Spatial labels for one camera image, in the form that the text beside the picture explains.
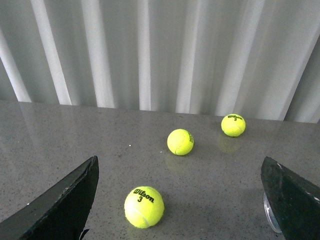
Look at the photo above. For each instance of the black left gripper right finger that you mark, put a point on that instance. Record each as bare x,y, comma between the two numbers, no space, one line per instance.
295,201

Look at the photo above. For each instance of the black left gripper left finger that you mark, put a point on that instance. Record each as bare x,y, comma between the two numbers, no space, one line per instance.
61,212

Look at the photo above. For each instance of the blue white tennis ball can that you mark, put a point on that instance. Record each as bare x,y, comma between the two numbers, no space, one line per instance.
270,215

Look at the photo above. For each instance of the Wilson 3 tennis ball near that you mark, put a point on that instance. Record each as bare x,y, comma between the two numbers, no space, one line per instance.
144,207

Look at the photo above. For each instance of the wilson 3 tennis ball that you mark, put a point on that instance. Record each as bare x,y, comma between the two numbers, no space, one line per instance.
233,125
144,207

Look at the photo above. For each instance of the Wilson 3 tennis ball far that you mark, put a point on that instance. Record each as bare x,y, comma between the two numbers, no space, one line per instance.
233,125

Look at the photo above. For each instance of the Head Team tennis ball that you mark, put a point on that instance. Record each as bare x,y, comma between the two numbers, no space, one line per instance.
180,142

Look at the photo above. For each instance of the white pleated curtain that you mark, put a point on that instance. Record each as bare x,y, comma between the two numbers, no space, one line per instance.
256,58

